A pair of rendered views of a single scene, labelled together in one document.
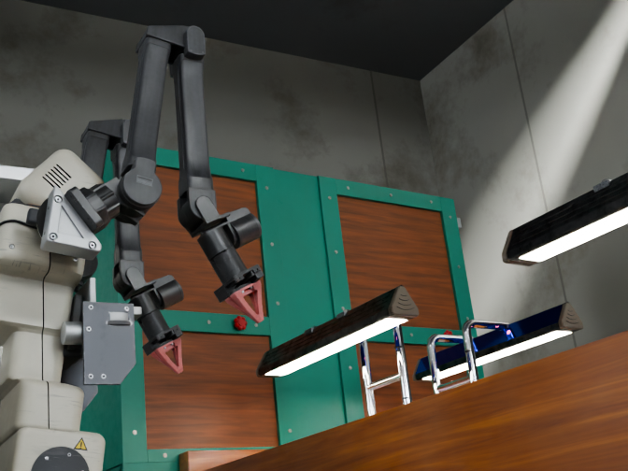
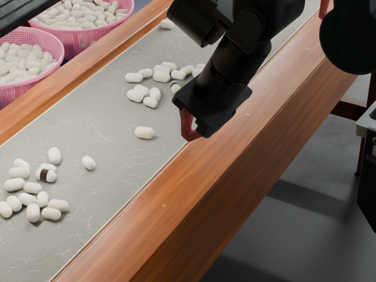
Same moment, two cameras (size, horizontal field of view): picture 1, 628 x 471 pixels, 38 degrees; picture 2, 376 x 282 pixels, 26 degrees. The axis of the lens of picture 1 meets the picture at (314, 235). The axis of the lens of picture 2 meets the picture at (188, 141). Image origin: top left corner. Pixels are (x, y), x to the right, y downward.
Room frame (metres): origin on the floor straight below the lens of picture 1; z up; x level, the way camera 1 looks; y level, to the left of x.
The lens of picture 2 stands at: (2.47, 1.17, 1.62)
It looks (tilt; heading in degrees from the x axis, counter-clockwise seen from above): 35 degrees down; 245
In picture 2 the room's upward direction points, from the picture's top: straight up
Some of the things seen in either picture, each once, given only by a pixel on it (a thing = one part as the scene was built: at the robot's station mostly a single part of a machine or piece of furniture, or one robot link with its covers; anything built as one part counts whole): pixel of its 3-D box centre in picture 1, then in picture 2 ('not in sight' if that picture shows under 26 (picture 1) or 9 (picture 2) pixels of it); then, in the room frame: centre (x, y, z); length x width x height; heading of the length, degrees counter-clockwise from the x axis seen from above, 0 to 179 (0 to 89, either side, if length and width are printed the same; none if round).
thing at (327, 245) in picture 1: (275, 329); not in sight; (3.02, 0.17, 1.31); 1.36 x 0.55 x 0.95; 125
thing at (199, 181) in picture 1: (192, 128); not in sight; (1.67, 0.23, 1.40); 0.11 x 0.06 x 0.43; 31
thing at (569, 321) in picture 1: (489, 345); not in sight; (2.56, -0.47, 1.08); 0.62 x 0.08 x 0.07; 35
